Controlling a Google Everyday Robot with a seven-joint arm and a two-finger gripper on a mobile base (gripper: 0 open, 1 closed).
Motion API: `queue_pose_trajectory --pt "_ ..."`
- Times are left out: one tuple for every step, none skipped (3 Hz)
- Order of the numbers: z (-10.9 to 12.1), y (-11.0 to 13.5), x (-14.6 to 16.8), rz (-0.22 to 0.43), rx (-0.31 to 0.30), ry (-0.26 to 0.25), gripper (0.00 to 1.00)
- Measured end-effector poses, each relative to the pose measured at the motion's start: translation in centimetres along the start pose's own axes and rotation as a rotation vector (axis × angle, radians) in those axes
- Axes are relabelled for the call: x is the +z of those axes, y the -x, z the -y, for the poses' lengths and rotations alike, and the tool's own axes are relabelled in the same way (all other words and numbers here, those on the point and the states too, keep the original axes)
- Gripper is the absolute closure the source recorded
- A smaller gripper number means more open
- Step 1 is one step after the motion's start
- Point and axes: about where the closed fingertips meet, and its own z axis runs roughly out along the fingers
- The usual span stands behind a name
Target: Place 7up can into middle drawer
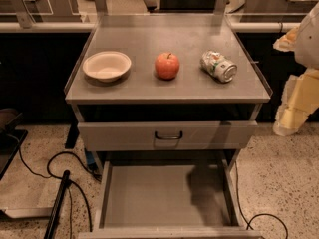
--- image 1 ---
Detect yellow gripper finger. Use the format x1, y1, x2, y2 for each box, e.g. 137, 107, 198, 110
273, 69, 319, 136
273, 27, 299, 52

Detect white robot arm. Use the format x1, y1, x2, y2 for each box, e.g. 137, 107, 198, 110
273, 3, 319, 136

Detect grey metal drawer cabinet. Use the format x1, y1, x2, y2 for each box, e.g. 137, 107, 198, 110
63, 13, 273, 239

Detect open middle drawer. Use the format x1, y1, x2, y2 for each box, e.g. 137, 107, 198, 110
79, 159, 261, 239

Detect red apple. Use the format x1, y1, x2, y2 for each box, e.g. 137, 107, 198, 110
155, 53, 180, 80

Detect white paper bowl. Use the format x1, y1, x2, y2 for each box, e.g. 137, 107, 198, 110
83, 51, 132, 83

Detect black bar on floor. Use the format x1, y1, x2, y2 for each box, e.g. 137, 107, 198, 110
44, 170, 70, 239

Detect dark equipment base left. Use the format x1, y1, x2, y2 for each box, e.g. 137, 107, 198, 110
0, 109, 28, 180

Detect white horizontal rail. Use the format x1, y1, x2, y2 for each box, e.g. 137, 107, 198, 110
0, 22, 299, 33

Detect closed top drawer with handle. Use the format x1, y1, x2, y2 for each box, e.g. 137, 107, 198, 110
78, 121, 257, 151

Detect black floor cable left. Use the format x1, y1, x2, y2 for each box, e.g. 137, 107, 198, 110
6, 133, 102, 233

